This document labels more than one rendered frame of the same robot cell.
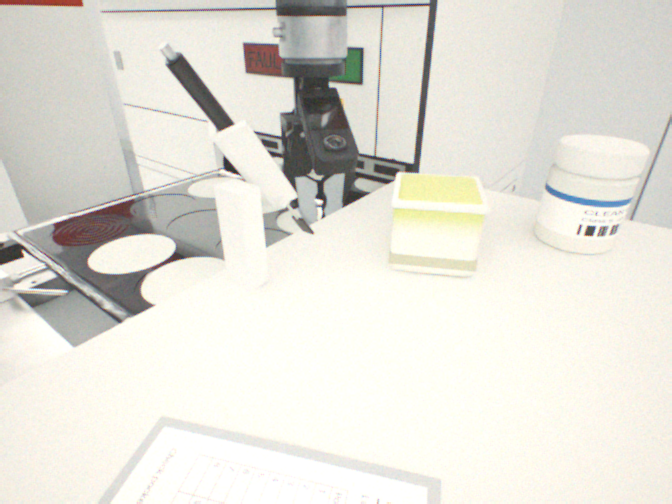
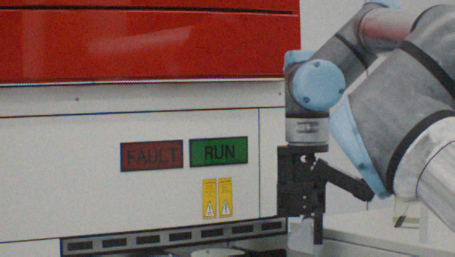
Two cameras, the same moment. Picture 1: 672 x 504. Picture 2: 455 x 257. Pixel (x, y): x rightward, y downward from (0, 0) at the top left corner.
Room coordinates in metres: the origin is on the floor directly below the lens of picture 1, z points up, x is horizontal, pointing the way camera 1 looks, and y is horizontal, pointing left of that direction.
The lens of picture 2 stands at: (0.10, 1.52, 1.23)
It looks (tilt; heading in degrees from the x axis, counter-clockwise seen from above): 3 degrees down; 290
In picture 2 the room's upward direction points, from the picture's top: 1 degrees counter-clockwise
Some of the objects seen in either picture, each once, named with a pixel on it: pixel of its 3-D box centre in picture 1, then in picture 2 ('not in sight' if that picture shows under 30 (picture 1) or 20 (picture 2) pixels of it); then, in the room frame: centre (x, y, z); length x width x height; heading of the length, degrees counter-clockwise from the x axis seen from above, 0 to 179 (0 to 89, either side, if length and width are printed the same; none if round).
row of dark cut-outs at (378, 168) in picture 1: (295, 149); (179, 236); (0.72, 0.07, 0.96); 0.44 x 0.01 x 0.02; 52
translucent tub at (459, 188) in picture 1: (433, 223); (418, 206); (0.33, -0.09, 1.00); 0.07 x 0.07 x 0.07; 79
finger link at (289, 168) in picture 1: (301, 172); (317, 218); (0.48, 0.04, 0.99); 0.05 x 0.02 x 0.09; 105
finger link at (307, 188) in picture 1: (304, 200); (305, 244); (0.50, 0.04, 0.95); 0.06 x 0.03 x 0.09; 15
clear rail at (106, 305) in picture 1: (72, 279); not in sight; (0.39, 0.30, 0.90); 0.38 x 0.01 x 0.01; 52
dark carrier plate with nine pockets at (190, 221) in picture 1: (204, 225); not in sight; (0.54, 0.19, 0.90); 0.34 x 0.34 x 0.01; 52
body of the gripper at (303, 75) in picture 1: (313, 116); (303, 180); (0.51, 0.03, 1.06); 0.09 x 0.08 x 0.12; 15
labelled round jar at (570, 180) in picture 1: (585, 194); not in sight; (0.36, -0.24, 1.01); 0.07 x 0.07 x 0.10
